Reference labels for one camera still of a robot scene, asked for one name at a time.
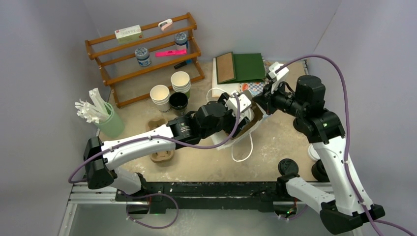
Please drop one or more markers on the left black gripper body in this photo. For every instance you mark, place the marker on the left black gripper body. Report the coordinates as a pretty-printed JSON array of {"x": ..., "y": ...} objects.
[{"x": 226, "y": 124}]

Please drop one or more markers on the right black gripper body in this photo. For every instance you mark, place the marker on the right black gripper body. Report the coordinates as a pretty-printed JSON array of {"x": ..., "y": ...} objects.
[{"x": 278, "y": 101}]

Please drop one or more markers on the light blue paper bag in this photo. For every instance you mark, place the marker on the light blue paper bag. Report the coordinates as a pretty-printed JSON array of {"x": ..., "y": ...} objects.
[{"x": 234, "y": 141}]

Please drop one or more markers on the white cup stack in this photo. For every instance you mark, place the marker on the white cup stack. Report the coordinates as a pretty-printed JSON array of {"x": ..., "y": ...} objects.
[
  {"x": 181, "y": 82},
  {"x": 160, "y": 95}
]

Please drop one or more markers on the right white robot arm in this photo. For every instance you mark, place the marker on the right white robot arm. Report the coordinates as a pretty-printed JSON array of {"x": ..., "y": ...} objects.
[{"x": 348, "y": 207}]

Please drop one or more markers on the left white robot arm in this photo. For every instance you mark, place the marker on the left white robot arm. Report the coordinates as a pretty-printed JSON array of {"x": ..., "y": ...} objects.
[{"x": 103, "y": 161}]

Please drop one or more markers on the checkered patterned paper bag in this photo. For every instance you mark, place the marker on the checkered patterned paper bag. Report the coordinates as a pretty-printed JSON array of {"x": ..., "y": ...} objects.
[{"x": 253, "y": 87}]

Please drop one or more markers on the black paper cup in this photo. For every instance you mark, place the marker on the black paper cup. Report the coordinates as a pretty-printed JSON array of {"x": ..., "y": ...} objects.
[{"x": 178, "y": 102}]

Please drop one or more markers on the green paper bag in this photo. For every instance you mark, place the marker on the green paper bag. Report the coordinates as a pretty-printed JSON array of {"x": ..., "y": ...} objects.
[{"x": 249, "y": 68}]

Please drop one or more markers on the black blue marker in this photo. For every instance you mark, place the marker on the black blue marker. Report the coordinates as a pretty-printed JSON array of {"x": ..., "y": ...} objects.
[{"x": 182, "y": 64}]

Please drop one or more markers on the black cup lid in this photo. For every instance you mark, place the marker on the black cup lid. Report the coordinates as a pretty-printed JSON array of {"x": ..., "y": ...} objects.
[{"x": 287, "y": 166}]

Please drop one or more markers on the pink marker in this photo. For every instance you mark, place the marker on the pink marker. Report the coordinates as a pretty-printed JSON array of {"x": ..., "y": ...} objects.
[{"x": 171, "y": 53}]

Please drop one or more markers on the stacked black cup lids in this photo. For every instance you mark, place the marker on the stacked black cup lids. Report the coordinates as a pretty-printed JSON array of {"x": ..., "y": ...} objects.
[{"x": 319, "y": 173}]

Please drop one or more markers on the right blue white jar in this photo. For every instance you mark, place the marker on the right blue white jar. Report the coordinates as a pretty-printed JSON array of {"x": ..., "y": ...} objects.
[{"x": 181, "y": 41}]

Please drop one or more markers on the blue white jar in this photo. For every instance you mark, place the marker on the blue white jar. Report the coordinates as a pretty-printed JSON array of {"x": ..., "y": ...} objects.
[
  {"x": 142, "y": 56},
  {"x": 181, "y": 41}
]

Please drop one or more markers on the left blue white jar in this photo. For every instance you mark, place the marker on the left blue white jar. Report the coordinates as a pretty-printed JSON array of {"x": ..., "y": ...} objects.
[{"x": 142, "y": 56}]

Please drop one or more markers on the wooden shelf rack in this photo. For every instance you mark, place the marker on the wooden shelf rack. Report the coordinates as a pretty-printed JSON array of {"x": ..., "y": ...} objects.
[{"x": 153, "y": 48}]

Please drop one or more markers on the green straw holder cup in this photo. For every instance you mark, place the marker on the green straw holder cup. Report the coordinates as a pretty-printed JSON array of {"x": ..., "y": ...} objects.
[{"x": 113, "y": 126}]

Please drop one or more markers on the pink white stapler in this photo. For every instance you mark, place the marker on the pink white stapler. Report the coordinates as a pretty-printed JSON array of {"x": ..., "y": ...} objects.
[{"x": 165, "y": 25}]

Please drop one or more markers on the white wrapped straws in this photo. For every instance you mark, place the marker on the white wrapped straws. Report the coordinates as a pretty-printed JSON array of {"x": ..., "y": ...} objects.
[{"x": 95, "y": 112}]

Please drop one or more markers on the white green box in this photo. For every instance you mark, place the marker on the white green box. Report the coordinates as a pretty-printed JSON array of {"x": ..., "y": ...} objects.
[{"x": 129, "y": 34}]

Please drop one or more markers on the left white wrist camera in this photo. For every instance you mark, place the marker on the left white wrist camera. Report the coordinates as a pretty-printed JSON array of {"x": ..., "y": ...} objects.
[{"x": 239, "y": 102}]

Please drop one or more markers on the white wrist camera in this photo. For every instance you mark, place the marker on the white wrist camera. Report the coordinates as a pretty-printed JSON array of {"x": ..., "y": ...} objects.
[
  {"x": 277, "y": 74},
  {"x": 239, "y": 102}
]

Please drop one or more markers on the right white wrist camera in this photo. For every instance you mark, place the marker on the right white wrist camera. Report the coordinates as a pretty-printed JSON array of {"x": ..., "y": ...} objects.
[{"x": 277, "y": 74}]

